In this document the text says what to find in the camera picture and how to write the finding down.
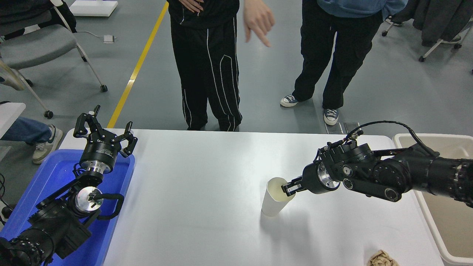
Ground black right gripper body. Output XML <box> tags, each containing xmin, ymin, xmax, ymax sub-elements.
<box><xmin>302</xmin><ymin>162</ymin><xmax>328</xmax><ymax>195</ymax></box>

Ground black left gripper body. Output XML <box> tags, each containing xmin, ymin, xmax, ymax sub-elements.
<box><xmin>79</xmin><ymin>134</ymin><xmax>123</xmax><ymax>167</ymax></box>

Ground white paper cup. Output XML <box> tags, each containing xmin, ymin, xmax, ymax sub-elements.
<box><xmin>261</xmin><ymin>177</ymin><xmax>296</xmax><ymax>217</ymax></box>

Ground crumpled tan paper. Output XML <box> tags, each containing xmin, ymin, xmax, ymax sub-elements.
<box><xmin>367</xmin><ymin>250</ymin><xmax>399</xmax><ymax>266</ymax></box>

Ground person's hand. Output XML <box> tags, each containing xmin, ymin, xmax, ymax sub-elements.
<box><xmin>180</xmin><ymin>0</ymin><xmax>204</xmax><ymax>13</ymax></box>
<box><xmin>243</xmin><ymin>0</ymin><xmax>276</xmax><ymax>48</ymax></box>

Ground blue plastic tray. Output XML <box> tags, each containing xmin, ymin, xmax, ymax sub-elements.
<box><xmin>0</xmin><ymin>149</ymin><xmax>136</xmax><ymax>266</ymax></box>

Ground person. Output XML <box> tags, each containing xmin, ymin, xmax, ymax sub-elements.
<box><xmin>0</xmin><ymin>117</ymin><xmax>63</xmax><ymax>165</ymax></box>
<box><xmin>280</xmin><ymin>0</ymin><xmax>409</xmax><ymax>126</ymax></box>
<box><xmin>167</xmin><ymin>0</ymin><xmax>243</xmax><ymax>132</ymax></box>

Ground small white side table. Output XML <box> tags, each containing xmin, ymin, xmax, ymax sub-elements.
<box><xmin>0</xmin><ymin>103</ymin><xmax>26</xmax><ymax>139</ymax></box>

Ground grey office chair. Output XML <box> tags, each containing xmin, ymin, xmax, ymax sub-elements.
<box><xmin>0</xmin><ymin>0</ymin><xmax>108</xmax><ymax>119</ymax></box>

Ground flat white floor platform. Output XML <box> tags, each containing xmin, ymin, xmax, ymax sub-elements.
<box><xmin>69</xmin><ymin>0</ymin><xmax>119</xmax><ymax>17</ymax></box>

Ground black jacket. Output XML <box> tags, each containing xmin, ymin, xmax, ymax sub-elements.
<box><xmin>0</xmin><ymin>0</ymin><xmax>77</xmax><ymax>41</ymax></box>

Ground large pale bin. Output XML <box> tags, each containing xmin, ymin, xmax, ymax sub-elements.
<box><xmin>392</xmin><ymin>133</ymin><xmax>473</xmax><ymax>266</ymax></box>

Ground chair with dark coats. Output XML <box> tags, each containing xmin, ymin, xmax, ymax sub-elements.
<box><xmin>382</xmin><ymin>0</ymin><xmax>473</xmax><ymax>62</ymax></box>

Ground black floor cable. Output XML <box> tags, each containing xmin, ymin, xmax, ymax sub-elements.
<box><xmin>0</xmin><ymin>173</ymin><xmax>17</xmax><ymax>224</ymax></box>

